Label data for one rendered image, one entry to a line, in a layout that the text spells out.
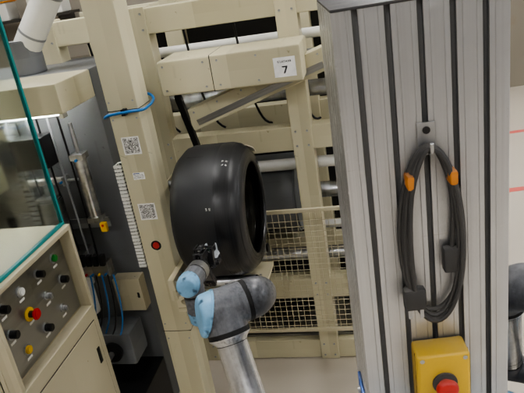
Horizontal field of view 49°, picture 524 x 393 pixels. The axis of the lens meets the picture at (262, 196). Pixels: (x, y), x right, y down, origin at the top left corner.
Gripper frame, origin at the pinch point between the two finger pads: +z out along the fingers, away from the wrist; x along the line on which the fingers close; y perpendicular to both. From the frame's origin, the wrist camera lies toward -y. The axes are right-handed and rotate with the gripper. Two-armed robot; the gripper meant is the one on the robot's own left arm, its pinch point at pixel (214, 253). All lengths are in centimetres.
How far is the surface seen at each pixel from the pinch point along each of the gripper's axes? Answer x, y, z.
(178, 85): 17, 61, 39
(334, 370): -31, -103, 79
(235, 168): -9.3, 29.2, 12.6
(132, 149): 32, 40, 16
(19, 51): 85, 84, 37
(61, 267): 62, -1, -4
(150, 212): 31.0, 12.3, 18.9
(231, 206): -8.6, 17.2, 3.0
